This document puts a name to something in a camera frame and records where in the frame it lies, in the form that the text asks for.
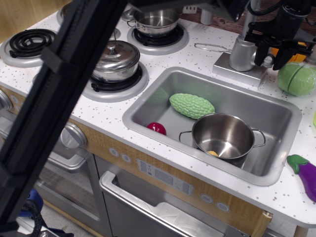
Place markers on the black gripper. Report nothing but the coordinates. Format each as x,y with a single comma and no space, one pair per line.
283,34

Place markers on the silver faucet lever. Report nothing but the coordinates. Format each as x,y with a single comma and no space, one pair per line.
267,63

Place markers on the green toy cabbage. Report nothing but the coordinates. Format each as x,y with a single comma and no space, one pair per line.
297,79

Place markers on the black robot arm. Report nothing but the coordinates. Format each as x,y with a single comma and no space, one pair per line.
146,179

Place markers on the orange toy pumpkin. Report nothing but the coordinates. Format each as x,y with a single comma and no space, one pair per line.
298,58

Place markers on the silver toy faucet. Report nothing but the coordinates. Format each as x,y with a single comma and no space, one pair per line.
239,64

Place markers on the grey toy sink basin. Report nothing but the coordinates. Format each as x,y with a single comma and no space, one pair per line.
277,119

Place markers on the open steel pot in sink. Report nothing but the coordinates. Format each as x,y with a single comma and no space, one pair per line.
229,136

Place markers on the green toy bitter melon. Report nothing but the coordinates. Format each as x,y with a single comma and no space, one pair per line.
190,105

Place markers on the small yellow toy piece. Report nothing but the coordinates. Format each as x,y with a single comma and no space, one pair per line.
213,153

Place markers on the open steel pot on burner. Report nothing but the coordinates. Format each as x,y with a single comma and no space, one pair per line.
158,23

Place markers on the purple toy eggplant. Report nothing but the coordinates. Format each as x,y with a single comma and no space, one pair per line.
307,173

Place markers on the back right stove burner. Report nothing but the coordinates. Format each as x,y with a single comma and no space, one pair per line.
157,46

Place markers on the stove burner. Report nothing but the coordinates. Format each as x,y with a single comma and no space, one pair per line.
157,46
117,91

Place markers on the red toy fruit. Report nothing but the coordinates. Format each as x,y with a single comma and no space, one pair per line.
157,127

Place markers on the lidded steel pot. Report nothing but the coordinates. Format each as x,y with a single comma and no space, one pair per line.
118,62

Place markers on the front right stove burner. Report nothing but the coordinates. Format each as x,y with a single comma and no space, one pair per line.
117,91

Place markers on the steel lid on burner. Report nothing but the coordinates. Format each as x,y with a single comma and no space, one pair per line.
65,9

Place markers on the silver front panel knob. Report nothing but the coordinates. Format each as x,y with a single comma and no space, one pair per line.
72,137

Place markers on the black coil burner left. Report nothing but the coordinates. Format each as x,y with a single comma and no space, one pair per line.
24,49

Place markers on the dishwasher door with handle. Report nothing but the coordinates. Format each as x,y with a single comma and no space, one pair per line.
137,208

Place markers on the oven door with handle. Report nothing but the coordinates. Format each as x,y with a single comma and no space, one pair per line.
69,183

